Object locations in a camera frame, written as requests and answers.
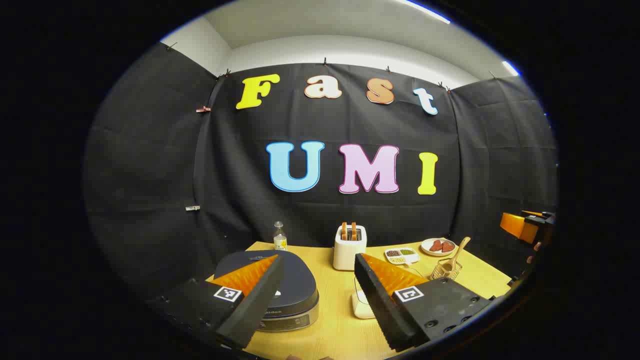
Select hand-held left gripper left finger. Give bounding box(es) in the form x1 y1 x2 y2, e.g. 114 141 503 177
145 254 286 349

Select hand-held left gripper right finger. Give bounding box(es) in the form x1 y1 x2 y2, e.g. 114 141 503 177
354 252 493 352

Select clear plastic rice container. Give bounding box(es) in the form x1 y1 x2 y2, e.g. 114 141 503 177
351 267 432 320

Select dark grey rice cooker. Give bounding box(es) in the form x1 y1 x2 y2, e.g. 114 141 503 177
213 250 320 332

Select wooden spoon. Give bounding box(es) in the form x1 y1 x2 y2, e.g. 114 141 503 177
440 236 472 275

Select metal wire chopstick holder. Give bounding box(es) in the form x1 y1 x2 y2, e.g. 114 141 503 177
430 257 463 281

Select white divided bean dish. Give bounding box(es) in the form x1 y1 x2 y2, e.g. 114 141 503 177
384 247 421 266

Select white toaster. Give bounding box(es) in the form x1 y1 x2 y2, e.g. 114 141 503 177
333 225 368 272

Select white round plate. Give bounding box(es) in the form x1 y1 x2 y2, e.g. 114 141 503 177
421 237 457 257

